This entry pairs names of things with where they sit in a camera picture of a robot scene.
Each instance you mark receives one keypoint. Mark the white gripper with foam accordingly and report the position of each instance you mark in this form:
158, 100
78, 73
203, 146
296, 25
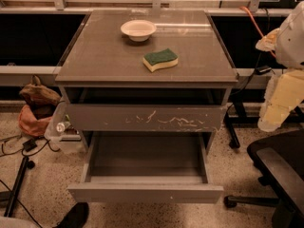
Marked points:
292, 45

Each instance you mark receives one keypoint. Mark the grey drawer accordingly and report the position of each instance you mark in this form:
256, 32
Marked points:
151, 118
147, 167

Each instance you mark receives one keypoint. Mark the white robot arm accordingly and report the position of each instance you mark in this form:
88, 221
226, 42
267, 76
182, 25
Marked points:
287, 41

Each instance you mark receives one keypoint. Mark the grey drawer cabinet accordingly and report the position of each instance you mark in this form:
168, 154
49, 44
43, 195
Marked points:
106, 68

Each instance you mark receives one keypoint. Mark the black power adapter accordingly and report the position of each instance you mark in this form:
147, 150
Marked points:
262, 70

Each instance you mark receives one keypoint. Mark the black office chair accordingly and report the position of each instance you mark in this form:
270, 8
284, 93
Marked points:
280, 160

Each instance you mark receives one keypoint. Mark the green yellow sponge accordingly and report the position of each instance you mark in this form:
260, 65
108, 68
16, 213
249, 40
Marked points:
160, 60

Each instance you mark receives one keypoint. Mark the white bowl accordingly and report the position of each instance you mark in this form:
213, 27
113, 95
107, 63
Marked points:
138, 30

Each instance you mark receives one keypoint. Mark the clear plastic bin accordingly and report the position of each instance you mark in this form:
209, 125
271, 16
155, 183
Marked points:
61, 132

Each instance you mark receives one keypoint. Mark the black shoe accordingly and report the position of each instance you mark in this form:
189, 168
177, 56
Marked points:
76, 217

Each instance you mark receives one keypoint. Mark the orange brown cloth bag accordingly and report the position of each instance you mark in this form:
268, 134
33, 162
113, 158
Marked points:
37, 112

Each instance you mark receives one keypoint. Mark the black metal stand leg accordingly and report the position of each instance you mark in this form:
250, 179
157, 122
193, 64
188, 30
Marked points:
9, 198

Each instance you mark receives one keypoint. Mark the black table frame legs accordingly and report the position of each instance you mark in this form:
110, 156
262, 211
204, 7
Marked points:
236, 114

